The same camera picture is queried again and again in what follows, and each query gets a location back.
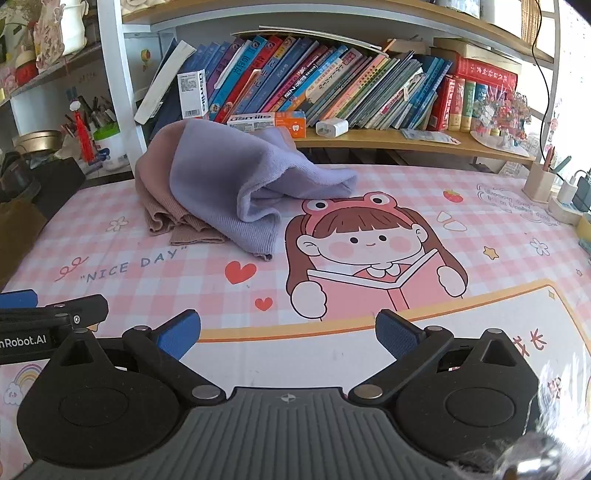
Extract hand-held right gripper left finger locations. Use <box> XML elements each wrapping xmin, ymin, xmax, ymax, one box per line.
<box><xmin>34</xmin><ymin>310</ymin><xmax>227</xmax><ymax>407</ymax></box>

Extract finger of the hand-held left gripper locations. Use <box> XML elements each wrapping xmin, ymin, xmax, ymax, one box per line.
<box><xmin>0</xmin><ymin>294</ymin><xmax>110</xmax><ymax>332</ymax></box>
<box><xmin>0</xmin><ymin>289</ymin><xmax>39</xmax><ymax>309</ymax></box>

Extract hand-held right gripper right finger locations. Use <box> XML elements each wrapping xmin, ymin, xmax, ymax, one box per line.
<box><xmin>348</xmin><ymin>310</ymin><xmax>539</xmax><ymax>407</ymax></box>

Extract pink and purple sweater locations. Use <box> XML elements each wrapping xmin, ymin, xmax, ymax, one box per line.
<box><xmin>135</xmin><ymin>119</ymin><xmax>358</xmax><ymax>263</ymax></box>

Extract dark cloth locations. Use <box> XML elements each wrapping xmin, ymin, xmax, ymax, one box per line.
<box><xmin>0</xmin><ymin>151</ymin><xmax>88</xmax><ymax>291</ymax></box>

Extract pink checked cartoon desk mat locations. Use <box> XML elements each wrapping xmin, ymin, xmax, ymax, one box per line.
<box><xmin>0</xmin><ymin>162</ymin><xmax>591</xmax><ymax>462</ymax></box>

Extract gold round tin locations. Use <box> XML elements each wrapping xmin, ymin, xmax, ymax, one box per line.
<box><xmin>13</xmin><ymin>130</ymin><xmax>63</xmax><ymax>156</ymax></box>

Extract white wipes canister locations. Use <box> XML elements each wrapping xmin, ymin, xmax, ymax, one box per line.
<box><xmin>92</xmin><ymin>122</ymin><xmax>131</xmax><ymax>171</ymax></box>

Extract red tassel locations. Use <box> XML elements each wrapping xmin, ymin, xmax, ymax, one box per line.
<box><xmin>69</xmin><ymin>99</ymin><xmax>96</xmax><ymax>163</ymax></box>

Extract light blue card packet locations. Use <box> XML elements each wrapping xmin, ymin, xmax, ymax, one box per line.
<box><xmin>401</xmin><ymin>128</ymin><xmax>462</xmax><ymax>147</ymax></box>

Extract beige pen holder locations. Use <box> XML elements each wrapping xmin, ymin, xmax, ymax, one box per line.
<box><xmin>523</xmin><ymin>159</ymin><xmax>558</xmax><ymax>202</ymax></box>

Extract white power strip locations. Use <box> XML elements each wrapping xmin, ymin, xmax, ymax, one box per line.
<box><xmin>547</xmin><ymin>194</ymin><xmax>588</xmax><ymax>227</ymax></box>

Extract white charger plug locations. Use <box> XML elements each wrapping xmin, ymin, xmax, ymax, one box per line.
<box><xmin>315</xmin><ymin>117</ymin><xmax>350</xmax><ymax>138</ymax></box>

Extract white plugged adapter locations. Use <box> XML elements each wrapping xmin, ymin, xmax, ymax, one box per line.
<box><xmin>556</xmin><ymin>178</ymin><xmax>578</xmax><ymax>206</ymax></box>

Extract long orange and white box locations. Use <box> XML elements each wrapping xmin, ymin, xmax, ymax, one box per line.
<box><xmin>226</xmin><ymin>111</ymin><xmax>307</xmax><ymax>139</ymax></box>

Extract black plugged adapter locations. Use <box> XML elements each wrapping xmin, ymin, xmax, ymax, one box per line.
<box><xmin>573</xmin><ymin>175</ymin><xmax>591</xmax><ymax>212</ymax></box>

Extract colourful acrylic figure display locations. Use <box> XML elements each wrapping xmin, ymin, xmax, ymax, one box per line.
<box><xmin>470</xmin><ymin>88</ymin><xmax>533</xmax><ymax>155</ymax></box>

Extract row of colourful books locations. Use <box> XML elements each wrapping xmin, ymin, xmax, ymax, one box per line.
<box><xmin>134</xmin><ymin>25</ymin><xmax>522</xmax><ymax>134</ymax></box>

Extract white pitcher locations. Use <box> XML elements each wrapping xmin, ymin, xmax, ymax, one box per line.
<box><xmin>59</xmin><ymin>0</ymin><xmax>89</xmax><ymax>57</ymax></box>

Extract white shelf frame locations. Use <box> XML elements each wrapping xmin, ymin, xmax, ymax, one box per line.
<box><xmin>96</xmin><ymin>0</ymin><xmax>178</xmax><ymax>153</ymax></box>

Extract black cable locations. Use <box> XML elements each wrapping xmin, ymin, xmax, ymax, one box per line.
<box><xmin>530</xmin><ymin>0</ymin><xmax>561</xmax><ymax>139</ymax></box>

